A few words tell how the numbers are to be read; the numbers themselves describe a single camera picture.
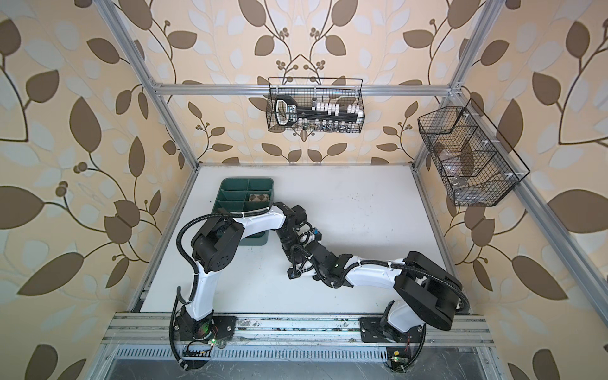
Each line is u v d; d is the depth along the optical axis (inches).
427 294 16.9
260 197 40.1
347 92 35.9
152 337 29.1
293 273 29.1
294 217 29.7
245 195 40.1
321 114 32.5
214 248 21.2
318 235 33.5
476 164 28.8
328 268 25.8
